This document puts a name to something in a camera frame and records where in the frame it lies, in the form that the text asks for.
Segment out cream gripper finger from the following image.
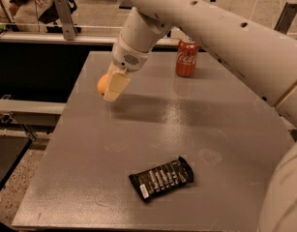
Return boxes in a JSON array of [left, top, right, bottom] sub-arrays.
[[107, 62, 123, 73], [104, 71, 131, 102]]

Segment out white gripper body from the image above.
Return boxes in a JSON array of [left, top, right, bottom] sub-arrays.
[[111, 34, 151, 73]]

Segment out orange fruit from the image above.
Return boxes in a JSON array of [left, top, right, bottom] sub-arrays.
[[97, 73, 109, 96]]

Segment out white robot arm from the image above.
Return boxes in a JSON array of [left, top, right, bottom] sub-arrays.
[[104, 0, 297, 232]]

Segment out black RXBAR chocolate wrapper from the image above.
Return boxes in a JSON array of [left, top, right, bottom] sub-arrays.
[[129, 157, 193, 202]]

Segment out grey metal railing beam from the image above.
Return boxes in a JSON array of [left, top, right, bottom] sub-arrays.
[[0, 31, 297, 50]]

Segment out red Coca-Cola can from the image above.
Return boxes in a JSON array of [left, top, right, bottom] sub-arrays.
[[176, 38, 199, 77]]

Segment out person in beige clothes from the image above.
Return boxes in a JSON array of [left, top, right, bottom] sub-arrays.
[[5, 0, 76, 32]]

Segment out dark side table left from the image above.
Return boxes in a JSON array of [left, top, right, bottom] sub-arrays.
[[0, 135, 32, 191]]

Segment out grey metal post bracket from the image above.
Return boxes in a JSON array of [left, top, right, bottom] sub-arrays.
[[53, 0, 76, 41]]

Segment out grey metal side rail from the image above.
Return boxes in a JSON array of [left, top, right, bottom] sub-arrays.
[[0, 100, 65, 127]]

